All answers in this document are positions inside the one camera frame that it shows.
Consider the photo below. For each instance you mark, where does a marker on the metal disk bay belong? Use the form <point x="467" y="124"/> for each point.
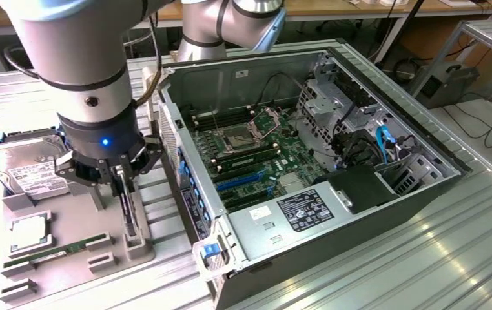
<point x="413" y="177"/>

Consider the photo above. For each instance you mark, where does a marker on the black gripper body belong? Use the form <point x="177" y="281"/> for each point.
<point x="98" y="142"/>

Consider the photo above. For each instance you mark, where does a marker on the perforated metal drive cage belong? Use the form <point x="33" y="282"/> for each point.
<point x="318" y="129"/>

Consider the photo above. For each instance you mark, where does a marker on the silver CPU chip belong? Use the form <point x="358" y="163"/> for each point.
<point x="30" y="233"/>

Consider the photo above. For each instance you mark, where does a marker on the black RAM slot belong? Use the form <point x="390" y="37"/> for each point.
<point x="225" y="124"/>
<point x="221" y="117"/>

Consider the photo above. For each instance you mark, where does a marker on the CPU socket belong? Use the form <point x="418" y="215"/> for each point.
<point x="241" y="137"/>

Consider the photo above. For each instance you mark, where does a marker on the thin metal locking lever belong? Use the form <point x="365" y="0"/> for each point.
<point x="217" y="124"/>

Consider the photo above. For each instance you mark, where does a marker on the grey power supply unit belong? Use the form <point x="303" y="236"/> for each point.
<point x="262" y="232"/>

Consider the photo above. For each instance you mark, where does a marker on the black graphics card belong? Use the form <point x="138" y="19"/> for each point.
<point x="129" y="206"/>

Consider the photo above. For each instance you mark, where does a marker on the silver hard disk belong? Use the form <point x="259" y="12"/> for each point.
<point x="21" y="168"/>

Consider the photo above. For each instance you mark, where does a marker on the blue card retainer strip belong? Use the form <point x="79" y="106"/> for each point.
<point x="190" y="187"/>

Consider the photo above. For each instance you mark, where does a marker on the wooden desk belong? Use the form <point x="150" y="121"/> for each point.
<point x="335" y="8"/>

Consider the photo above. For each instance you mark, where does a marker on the grey equipment box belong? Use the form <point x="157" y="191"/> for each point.
<point x="443" y="84"/>

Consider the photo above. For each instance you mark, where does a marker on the grey parts rack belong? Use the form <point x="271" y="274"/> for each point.
<point x="73" y="213"/>

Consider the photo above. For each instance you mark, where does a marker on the blue case latch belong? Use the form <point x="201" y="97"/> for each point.
<point x="210" y="251"/>

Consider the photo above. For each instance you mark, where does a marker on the black expansion slot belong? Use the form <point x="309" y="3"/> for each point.
<point x="253" y="201"/>
<point x="245" y="194"/>

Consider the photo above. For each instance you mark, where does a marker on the blue expansion slot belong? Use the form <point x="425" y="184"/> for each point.
<point x="238" y="181"/>

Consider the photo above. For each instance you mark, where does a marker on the green RAM stick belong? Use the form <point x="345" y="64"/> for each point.
<point x="55" y="250"/>
<point x="245" y="159"/>

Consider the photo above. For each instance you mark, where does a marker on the green motherboard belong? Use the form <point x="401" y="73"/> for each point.
<point x="281" y="161"/>

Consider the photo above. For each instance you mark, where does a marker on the black open PC case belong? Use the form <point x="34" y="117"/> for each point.
<point x="357" y="235"/>

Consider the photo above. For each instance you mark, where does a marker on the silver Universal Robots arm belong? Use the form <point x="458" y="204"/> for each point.
<point x="77" y="48"/>

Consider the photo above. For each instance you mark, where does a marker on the aluminium frame table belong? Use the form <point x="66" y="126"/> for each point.
<point x="486" y="35"/>

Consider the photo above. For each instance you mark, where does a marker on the metal socket cover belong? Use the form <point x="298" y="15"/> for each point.
<point x="266" y="122"/>

